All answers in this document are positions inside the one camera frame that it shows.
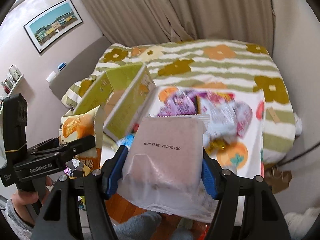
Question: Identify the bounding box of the orange snack bag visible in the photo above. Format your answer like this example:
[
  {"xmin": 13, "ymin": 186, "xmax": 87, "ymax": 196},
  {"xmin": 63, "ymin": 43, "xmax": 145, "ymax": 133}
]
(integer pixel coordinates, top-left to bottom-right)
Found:
[{"xmin": 59, "ymin": 106, "xmax": 101, "ymax": 170}]

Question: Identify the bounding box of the translucent pink cake packet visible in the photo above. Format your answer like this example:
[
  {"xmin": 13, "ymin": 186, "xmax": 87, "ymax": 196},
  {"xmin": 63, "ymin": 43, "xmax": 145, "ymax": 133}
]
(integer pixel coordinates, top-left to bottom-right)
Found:
[{"xmin": 117, "ymin": 115, "xmax": 217, "ymax": 223}]

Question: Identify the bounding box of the purple snack bag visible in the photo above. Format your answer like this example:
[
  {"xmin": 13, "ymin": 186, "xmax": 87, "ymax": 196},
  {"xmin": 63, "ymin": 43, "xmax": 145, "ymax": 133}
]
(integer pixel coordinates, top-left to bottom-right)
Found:
[{"xmin": 157, "ymin": 90, "xmax": 197, "ymax": 116}]

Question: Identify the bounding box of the light blue snack bag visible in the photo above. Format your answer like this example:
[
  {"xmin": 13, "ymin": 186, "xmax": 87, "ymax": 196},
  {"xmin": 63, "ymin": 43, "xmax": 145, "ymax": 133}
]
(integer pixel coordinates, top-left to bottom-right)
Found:
[{"xmin": 116, "ymin": 133, "xmax": 135, "ymax": 149}]

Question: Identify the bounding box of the person's left hand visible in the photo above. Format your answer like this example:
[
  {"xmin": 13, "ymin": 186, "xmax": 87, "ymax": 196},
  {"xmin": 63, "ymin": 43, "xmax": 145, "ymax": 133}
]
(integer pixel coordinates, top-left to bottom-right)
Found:
[{"xmin": 11, "ymin": 190, "xmax": 39, "ymax": 225}]

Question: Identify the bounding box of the persimmon print tablecloth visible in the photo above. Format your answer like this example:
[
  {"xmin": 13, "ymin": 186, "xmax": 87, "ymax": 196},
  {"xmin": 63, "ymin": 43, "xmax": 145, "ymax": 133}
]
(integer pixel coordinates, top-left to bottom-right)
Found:
[{"xmin": 100, "ymin": 84, "xmax": 266, "ymax": 225}]

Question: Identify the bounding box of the silver white snack bag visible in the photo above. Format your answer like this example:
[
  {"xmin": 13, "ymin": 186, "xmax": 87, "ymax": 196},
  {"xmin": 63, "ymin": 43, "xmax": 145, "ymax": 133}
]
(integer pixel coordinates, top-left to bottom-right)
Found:
[{"xmin": 197, "ymin": 97, "xmax": 253, "ymax": 147}]

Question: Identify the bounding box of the blue white item on headboard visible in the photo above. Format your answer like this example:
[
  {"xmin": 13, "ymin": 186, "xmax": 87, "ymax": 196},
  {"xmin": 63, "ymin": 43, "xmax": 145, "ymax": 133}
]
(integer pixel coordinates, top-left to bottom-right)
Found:
[{"xmin": 57, "ymin": 62, "xmax": 67, "ymax": 72}]

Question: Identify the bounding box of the grey headboard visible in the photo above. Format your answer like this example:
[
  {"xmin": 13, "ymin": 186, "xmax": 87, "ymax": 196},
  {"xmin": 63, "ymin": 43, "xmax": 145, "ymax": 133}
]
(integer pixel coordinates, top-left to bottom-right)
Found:
[{"xmin": 49, "ymin": 36, "xmax": 111, "ymax": 100}]

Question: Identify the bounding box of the green cardboard box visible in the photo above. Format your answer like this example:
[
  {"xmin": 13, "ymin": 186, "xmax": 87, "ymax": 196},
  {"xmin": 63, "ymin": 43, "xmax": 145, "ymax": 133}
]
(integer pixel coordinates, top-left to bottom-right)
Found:
[{"xmin": 74, "ymin": 62, "xmax": 156, "ymax": 141}]

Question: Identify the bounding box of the framed houses picture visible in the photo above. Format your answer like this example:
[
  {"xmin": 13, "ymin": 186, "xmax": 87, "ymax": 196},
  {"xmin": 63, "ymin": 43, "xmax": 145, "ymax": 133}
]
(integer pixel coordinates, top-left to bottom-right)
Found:
[{"xmin": 24, "ymin": 0, "xmax": 83, "ymax": 54}]

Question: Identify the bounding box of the floral striped quilt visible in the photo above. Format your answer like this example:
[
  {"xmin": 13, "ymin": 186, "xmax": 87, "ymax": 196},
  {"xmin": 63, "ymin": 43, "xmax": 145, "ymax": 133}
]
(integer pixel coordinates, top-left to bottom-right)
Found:
[{"xmin": 61, "ymin": 40, "xmax": 296, "ymax": 164}]

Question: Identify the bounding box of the beige curtain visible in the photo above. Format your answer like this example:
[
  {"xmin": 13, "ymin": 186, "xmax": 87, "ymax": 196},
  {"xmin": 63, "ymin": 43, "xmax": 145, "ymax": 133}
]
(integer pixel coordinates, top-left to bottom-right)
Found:
[{"xmin": 82, "ymin": 0, "xmax": 275, "ymax": 52}]

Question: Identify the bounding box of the black cable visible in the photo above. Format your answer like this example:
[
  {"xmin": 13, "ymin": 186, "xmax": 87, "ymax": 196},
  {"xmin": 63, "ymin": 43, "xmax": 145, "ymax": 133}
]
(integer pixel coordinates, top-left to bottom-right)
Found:
[{"xmin": 277, "ymin": 139, "xmax": 320, "ymax": 167}]

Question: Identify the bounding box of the wall shelf with items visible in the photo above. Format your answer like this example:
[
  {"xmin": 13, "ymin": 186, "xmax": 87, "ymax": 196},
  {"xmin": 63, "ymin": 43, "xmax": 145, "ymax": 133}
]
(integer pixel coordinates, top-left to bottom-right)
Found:
[{"xmin": 1, "ymin": 64, "xmax": 24, "ymax": 108}]

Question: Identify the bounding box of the white wall switch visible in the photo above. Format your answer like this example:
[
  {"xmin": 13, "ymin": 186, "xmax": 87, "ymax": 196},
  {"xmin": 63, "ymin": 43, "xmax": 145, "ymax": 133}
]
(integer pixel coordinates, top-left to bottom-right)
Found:
[{"xmin": 46, "ymin": 71, "xmax": 56, "ymax": 83}]

